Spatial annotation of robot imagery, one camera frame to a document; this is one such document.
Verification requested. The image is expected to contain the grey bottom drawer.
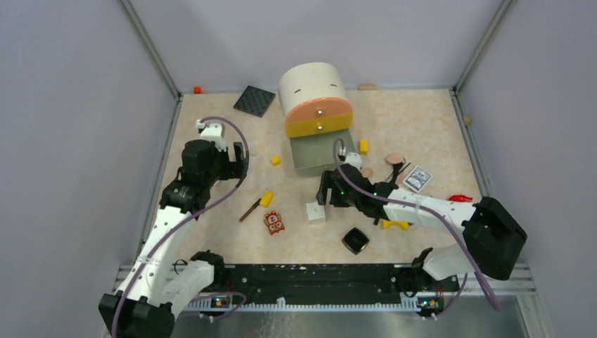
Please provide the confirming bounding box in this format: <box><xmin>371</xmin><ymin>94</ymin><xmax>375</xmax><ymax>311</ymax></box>
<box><xmin>289</xmin><ymin>129</ymin><xmax>356</xmax><ymax>176</ymax></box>

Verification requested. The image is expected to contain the white cube box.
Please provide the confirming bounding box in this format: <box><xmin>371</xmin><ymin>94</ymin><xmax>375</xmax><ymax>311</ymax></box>
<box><xmin>306</xmin><ymin>201</ymin><xmax>327</xmax><ymax>225</ymax></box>

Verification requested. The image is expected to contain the black square compact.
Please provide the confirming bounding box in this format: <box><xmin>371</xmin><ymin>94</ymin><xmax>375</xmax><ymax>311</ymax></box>
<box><xmin>342</xmin><ymin>227</ymin><xmax>370</xmax><ymax>255</ymax></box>

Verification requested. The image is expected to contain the cream round drawer organizer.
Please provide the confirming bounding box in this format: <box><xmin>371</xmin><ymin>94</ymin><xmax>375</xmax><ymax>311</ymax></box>
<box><xmin>278</xmin><ymin>62</ymin><xmax>353</xmax><ymax>139</ymax></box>

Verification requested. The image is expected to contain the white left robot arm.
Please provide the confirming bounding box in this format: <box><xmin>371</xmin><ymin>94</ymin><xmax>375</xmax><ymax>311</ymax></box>
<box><xmin>99</xmin><ymin>116</ymin><xmax>250</xmax><ymax>337</ymax></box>

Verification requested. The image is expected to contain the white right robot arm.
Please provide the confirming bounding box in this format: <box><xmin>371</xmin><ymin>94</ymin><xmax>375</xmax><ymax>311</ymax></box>
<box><xmin>316</xmin><ymin>152</ymin><xmax>527</xmax><ymax>290</ymax></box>

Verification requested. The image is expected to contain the black makeup brush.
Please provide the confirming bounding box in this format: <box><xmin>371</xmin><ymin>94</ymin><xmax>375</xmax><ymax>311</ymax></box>
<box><xmin>385</xmin><ymin>161</ymin><xmax>411</xmax><ymax>184</ymax></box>

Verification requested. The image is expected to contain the dark red lip gloss tube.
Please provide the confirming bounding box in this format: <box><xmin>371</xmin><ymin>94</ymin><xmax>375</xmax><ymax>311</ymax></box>
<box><xmin>239</xmin><ymin>199</ymin><xmax>261</xmax><ymax>222</ymax></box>

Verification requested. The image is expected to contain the yellow rectangular block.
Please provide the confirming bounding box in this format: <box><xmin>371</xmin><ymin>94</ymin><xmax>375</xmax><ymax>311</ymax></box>
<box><xmin>259</xmin><ymin>191</ymin><xmax>274</xmax><ymax>208</ymax></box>

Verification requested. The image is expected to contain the yellow block near drawer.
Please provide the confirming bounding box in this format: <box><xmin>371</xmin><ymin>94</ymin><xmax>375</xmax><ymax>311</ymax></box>
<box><xmin>358</xmin><ymin>139</ymin><xmax>369</xmax><ymax>155</ymax></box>

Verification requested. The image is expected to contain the red owl number puzzle piece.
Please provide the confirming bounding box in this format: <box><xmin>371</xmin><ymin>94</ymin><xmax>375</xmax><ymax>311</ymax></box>
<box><xmin>264</xmin><ymin>211</ymin><xmax>285</xmax><ymax>235</ymax></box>

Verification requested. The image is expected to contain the yellow arch block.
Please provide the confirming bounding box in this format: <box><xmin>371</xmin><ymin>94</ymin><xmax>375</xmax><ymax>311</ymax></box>
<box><xmin>382</xmin><ymin>220</ymin><xmax>410</xmax><ymax>230</ymax></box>

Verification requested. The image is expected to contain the black textured square mat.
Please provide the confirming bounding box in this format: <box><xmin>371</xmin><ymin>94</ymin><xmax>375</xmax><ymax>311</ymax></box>
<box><xmin>233</xmin><ymin>86</ymin><xmax>275</xmax><ymax>118</ymax></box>

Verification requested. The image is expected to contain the wooden block at back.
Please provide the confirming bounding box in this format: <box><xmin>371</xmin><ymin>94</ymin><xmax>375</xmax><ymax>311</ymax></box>
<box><xmin>358</xmin><ymin>84</ymin><xmax>379</xmax><ymax>91</ymax></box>

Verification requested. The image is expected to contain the red plastic clip toy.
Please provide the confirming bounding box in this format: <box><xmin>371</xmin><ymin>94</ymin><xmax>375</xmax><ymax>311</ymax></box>
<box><xmin>448</xmin><ymin>194</ymin><xmax>473</xmax><ymax>203</ymax></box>

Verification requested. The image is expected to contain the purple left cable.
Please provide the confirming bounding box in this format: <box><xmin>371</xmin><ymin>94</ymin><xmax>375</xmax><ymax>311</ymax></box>
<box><xmin>110</xmin><ymin>116</ymin><xmax>249</xmax><ymax>338</ymax></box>

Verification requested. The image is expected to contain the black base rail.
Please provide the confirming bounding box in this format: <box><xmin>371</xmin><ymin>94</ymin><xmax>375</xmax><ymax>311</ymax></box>
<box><xmin>203</xmin><ymin>263</ymin><xmax>460</xmax><ymax>305</ymax></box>

